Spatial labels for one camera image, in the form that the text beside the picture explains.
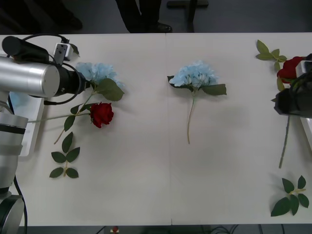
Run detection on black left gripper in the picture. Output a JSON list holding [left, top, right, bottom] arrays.
[[80, 73, 92, 95]]

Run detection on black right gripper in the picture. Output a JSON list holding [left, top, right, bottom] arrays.
[[273, 88, 312, 117]]

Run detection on red rose with stem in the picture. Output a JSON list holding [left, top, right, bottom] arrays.
[[271, 56, 308, 169], [27, 102, 115, 133]]

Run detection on shallow white plastic box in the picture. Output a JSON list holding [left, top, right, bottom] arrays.
[[8, 94, 46, 157], [299, 116, 312, 146]]

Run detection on loose green leaf twig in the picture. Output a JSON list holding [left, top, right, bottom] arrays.
[[255, 39, 288, 72], [49, 131, 81, 179], [271, 175, 310, 217]]

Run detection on pale grey right wrist camera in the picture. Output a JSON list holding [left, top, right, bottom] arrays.
[[295, 59, 312, 77]]

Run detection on pale grey wrist camera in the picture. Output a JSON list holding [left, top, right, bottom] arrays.
[[53, 42, 73, 62], [295, 59, 312, 77]]

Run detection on pale grey left wrist camera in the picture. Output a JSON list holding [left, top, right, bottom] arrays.
[[53, 42, 73, 62]]

